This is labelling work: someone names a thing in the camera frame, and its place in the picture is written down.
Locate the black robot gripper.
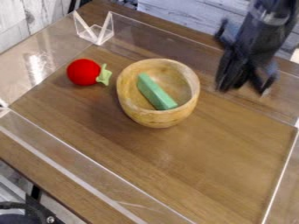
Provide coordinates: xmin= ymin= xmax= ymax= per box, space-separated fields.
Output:
xmin=215 ymin=11 xmax=293 ymax=95

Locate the brown wooden bowl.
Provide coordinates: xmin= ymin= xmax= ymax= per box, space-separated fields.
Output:
xmin=117 ymin=59 xmax=202 ymax=129

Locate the green rectangular block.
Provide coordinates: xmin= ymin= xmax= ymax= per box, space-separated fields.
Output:
xmin=137 ymin=73 xmax=178 ymax=110

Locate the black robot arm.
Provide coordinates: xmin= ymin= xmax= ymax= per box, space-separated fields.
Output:
xmin=215 ymin=0 xmax=299 ymax=95

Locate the red toy tomato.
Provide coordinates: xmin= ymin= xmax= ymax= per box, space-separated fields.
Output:
xmin=67 ymin=59 xmax=113 ymax=86

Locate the black table clamp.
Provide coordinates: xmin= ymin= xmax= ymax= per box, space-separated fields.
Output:
xmin=0 ymin=183 xmax=66 ymax=224

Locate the clear acrylic tray wall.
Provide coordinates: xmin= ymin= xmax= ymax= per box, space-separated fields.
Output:
xmin=0 ymin=7 xmax=299 ymax=224

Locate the clear acrylic corner bracket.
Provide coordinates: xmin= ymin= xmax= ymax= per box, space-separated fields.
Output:
xmin=73 ymin=11 xmax=115 ymax=46

